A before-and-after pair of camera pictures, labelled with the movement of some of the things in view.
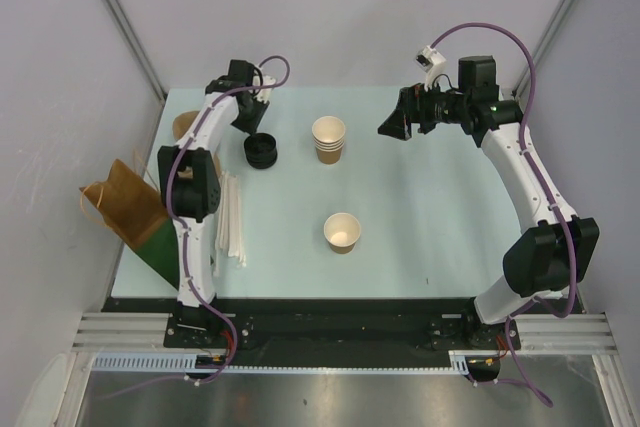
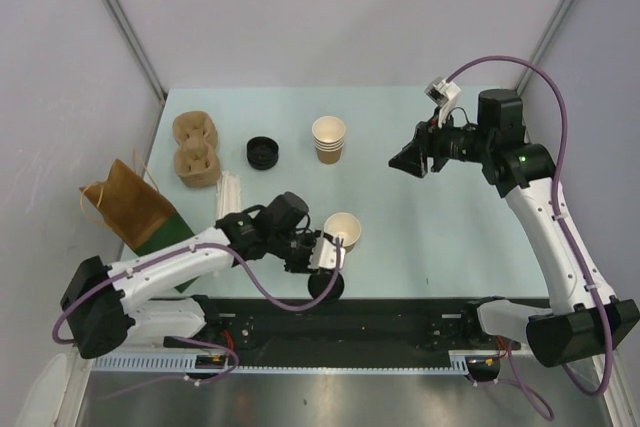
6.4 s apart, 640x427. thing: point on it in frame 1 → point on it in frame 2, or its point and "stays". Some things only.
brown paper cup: [341, 231] stays
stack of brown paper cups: [328, 133] stays
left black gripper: [251, 126] → [302, 266]
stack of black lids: [260, 150] stays
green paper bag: [160, 248] stays
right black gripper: [413, 107] → [427, 142]
